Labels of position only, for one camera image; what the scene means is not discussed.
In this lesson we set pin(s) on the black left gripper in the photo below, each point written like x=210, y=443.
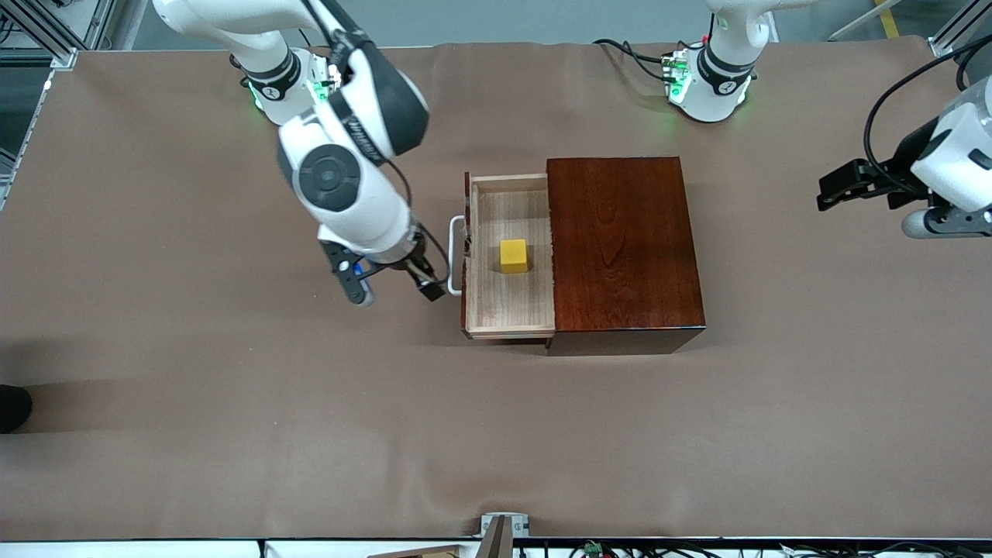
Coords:
x=904, y=158

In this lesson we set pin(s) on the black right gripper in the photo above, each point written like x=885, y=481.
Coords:
x=416, y=270

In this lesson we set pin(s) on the yellow block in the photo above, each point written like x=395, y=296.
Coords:
x=513, y=256

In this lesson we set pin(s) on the light wooden drawer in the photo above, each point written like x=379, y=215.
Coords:
x=511, y=306

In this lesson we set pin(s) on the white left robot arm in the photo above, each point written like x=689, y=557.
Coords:
x=717, y=77

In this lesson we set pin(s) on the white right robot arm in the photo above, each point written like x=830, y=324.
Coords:
x=341, y=178

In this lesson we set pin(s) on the yellow floor tape strip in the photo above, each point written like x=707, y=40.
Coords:
x=889, y=19

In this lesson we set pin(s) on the dark red wooden cabinet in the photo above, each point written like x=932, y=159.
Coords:
x=628, y=248

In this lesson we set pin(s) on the brown table cover mat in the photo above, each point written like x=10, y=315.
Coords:
x=232, y=387

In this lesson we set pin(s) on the light wooden plank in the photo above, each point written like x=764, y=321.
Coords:
x=422, y=552

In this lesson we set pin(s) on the black round object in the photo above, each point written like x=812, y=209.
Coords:
x=12, y=408

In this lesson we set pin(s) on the aluminium frame post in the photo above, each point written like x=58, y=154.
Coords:
x=957, y=31
x=39, y=31

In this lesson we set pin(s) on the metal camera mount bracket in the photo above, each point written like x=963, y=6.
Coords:
x=504, y=535

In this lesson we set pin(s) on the aluminium table edge rail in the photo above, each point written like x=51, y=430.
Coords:
x=31, y=124

